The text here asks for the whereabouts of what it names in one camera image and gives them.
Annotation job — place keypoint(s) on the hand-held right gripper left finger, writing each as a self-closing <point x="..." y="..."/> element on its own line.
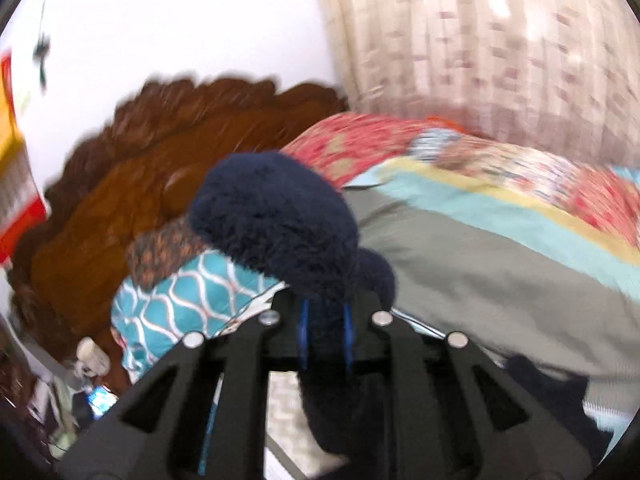
<point x="302" y="332"/>

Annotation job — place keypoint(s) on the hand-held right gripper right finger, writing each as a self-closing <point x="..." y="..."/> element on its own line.
<point x="348" y="332"/>

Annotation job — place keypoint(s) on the navy fleece garment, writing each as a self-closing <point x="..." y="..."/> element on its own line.
<point x="280" y="220"/>

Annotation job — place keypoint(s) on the teal patterned pillow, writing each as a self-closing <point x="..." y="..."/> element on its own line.
<point x="190" y="295"/>

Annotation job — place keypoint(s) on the striped colourful bedspread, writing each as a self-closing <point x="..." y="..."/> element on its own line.
<point x="480" y="240"/>

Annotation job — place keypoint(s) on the brown floral pillow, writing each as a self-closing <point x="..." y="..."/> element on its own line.
<point x="160" y="250"/>

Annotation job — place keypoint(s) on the wooden carved headboard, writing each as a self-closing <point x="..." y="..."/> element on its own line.
<point x="120" y="185"/>

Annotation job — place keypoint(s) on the cluttered bedside table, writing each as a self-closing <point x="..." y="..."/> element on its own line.
<point x="55" y="410"/>

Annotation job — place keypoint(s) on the beige patterned curtain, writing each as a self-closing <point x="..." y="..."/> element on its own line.
<point x="480" y="60"/>

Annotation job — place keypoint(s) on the red yellow wall calendar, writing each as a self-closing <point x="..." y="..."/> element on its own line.
<point x="12" y="160"/>

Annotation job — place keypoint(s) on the dark wall ornament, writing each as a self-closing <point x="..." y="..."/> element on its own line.
<point x="42" y="50"/>

